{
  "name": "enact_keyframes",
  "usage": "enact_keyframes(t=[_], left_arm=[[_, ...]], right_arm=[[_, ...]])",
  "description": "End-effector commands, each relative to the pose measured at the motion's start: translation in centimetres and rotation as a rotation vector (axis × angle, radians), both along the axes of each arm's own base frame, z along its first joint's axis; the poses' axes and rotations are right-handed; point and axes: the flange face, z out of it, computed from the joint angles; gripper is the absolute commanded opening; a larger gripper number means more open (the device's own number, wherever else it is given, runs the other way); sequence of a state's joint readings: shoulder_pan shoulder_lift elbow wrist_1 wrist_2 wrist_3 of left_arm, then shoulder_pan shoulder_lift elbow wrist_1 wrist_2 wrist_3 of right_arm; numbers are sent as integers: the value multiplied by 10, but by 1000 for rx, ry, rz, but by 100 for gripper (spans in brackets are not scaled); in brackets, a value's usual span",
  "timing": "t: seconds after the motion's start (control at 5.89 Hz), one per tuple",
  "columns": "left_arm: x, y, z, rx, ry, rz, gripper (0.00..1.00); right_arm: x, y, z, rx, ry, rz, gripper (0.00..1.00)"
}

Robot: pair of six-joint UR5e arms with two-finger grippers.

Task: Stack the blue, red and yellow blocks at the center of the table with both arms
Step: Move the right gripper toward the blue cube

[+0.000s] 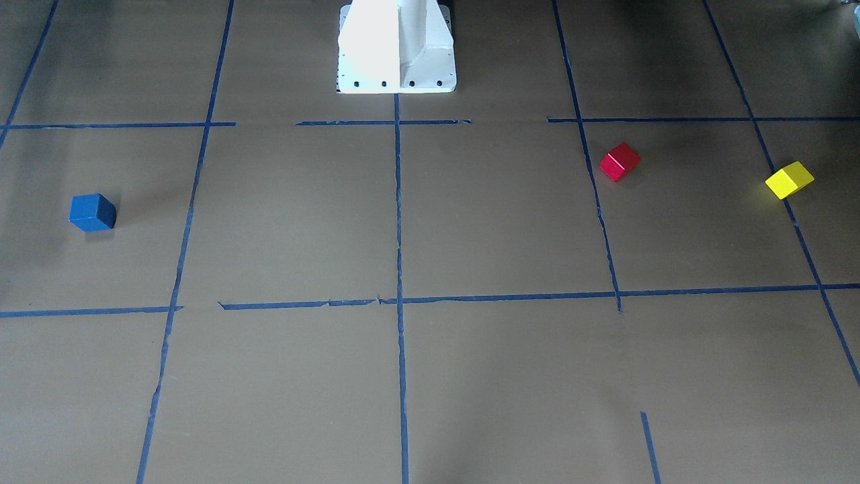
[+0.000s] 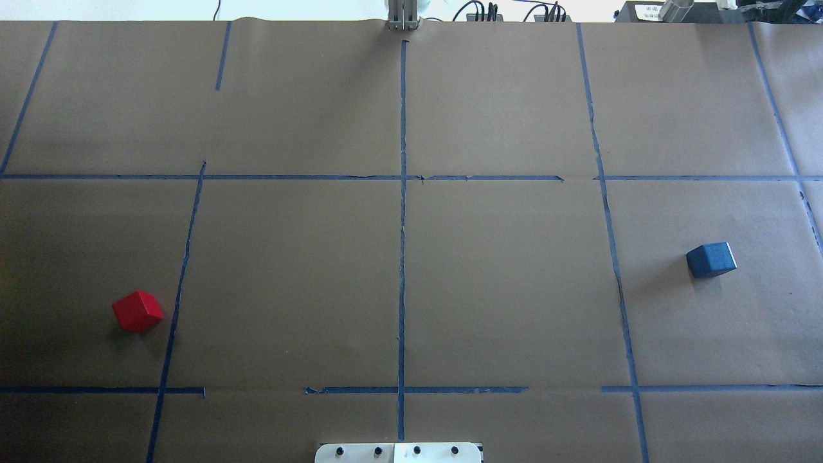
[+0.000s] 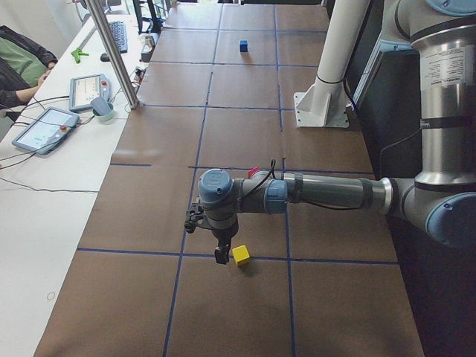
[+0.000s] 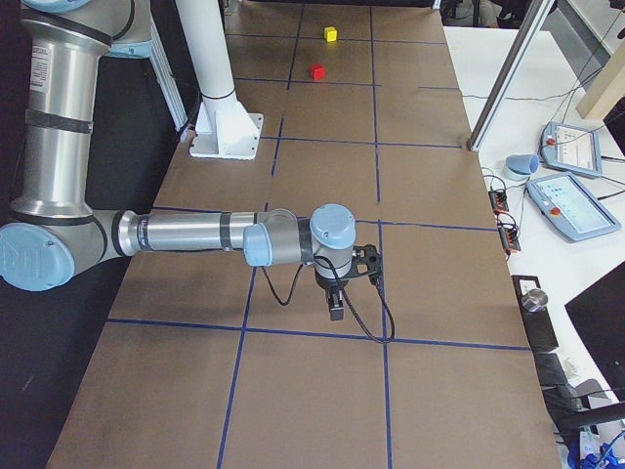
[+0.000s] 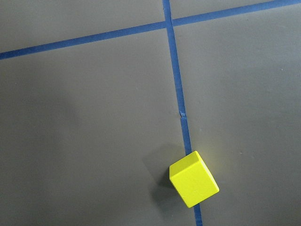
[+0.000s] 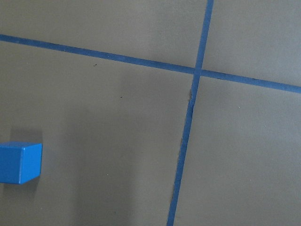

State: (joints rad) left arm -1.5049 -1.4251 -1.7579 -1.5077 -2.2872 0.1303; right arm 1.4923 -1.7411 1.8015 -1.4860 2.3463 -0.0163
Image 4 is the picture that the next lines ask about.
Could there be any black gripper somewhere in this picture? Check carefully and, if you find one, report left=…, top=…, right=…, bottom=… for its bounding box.
left=315, top=273, right=349, bottom=320

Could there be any red wooden block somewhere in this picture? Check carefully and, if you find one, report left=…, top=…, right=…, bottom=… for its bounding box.
left=309, top=63, right=326, bottom=81

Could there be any yellow wooden block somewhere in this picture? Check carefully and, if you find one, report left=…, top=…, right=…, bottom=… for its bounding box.
left=323, top=26, right=338, bottom=43

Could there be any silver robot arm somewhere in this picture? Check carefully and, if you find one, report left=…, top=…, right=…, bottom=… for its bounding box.
left=1, top=1, right=355, bottom=320

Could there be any silver metal cylinder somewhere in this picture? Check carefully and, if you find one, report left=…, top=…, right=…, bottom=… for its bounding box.
left=521, top=288, right=549, bottom=313

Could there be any white mounting pillar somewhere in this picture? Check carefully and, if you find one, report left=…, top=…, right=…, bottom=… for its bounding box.
left=176, top=0, right=264, bottom=160

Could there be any blue tape roll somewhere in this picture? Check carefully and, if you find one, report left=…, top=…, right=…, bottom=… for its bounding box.
left=504, top=153, right=540, bottom=181

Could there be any near teach pendant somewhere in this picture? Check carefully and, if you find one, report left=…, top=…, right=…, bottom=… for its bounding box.
left=526, top=172, right=621, bottom=242

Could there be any teach pendant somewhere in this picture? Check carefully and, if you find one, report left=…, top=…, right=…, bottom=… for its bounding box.
left=539, top=121, right=603, bottom=179
left=526, top=172, right=621, bottom=242

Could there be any far teach pendant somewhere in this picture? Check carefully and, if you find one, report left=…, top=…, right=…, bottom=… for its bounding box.
left=539, top=121, right=603, bottom=179

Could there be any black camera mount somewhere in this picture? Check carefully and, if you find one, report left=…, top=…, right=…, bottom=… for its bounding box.
left=350, top=243, right=383, bottom=288

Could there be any black camera cable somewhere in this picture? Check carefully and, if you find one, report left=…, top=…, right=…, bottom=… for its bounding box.
left=259, top=256, right=396, bottom=345

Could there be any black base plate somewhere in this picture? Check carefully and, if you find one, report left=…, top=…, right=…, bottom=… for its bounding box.
left=512, top=275, right=559, bottom=353

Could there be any aluminium frame post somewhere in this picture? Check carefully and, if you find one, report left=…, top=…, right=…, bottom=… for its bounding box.
left=467, top=0, right=555, bottom=151

